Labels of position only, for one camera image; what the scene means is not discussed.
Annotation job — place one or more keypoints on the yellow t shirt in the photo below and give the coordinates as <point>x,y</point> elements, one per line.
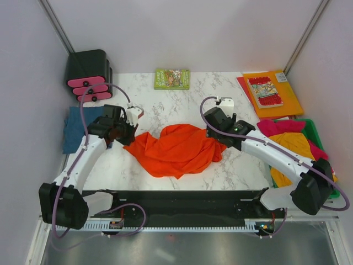
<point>298,143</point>

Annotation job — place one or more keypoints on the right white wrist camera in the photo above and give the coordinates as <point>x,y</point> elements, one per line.
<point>226,104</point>

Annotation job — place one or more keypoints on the green paperback book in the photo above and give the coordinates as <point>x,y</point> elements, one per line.
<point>167,79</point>

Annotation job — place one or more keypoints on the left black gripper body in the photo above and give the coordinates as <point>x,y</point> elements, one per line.
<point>124,132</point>

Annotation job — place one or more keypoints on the red comic book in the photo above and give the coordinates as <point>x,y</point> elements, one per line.
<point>264,92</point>

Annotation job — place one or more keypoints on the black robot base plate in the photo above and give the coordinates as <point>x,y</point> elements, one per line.
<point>188,209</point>

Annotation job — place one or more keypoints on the black pink drawer unit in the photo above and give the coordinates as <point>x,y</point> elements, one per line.
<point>87,75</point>

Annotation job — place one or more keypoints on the red folder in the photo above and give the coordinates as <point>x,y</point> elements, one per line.
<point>243,85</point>

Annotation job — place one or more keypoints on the magenta t shirt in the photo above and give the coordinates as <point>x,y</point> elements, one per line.
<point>289,134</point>

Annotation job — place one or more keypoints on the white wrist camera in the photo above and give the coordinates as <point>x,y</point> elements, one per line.
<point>133,114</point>
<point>226,104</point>

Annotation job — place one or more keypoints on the orange t shirt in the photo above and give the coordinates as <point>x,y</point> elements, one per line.
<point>180,149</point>

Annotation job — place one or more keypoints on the white slotted cable duct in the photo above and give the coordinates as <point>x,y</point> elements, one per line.
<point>101,225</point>

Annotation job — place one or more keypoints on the orange folder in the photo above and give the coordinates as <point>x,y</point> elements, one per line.
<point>291,104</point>

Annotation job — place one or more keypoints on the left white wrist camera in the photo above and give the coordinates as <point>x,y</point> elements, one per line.
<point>133,114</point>

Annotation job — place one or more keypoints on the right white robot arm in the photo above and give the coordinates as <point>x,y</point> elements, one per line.
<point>311,181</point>

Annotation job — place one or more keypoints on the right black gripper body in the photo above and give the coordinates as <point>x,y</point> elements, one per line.
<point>210,133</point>

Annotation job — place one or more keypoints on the blue folded t shirt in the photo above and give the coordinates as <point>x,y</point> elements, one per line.
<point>74,130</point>

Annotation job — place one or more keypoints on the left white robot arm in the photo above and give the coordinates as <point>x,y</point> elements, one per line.
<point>61,201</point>

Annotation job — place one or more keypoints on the green plastic bin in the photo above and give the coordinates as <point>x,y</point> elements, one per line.
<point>314,129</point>

